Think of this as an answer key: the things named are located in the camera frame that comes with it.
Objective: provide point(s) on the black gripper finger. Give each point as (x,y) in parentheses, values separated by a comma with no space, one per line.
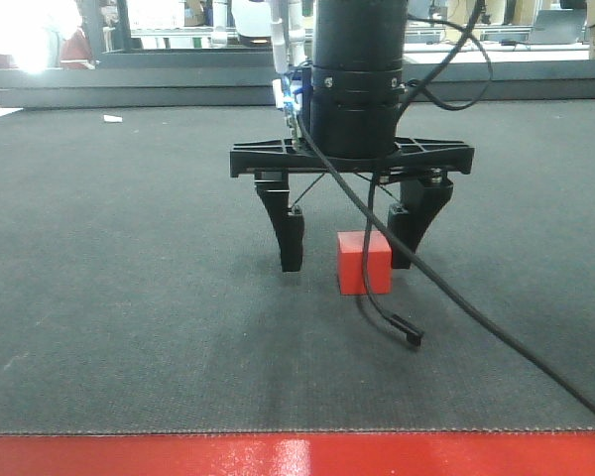
(421,199)
(287,221)

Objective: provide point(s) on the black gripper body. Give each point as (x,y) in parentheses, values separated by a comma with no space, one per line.
(410,157)

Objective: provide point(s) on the red magnetic block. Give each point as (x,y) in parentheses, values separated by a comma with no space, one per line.
(350,258)

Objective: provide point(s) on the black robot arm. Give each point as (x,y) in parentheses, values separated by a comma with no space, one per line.
(343,105)

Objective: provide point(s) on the dark grey fabric mat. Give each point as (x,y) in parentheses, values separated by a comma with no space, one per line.
(141,291)

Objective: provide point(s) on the red office chair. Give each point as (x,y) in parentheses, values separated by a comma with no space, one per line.
(76,53)

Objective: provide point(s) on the black metal frame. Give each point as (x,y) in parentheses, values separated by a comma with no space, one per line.
(129,84)

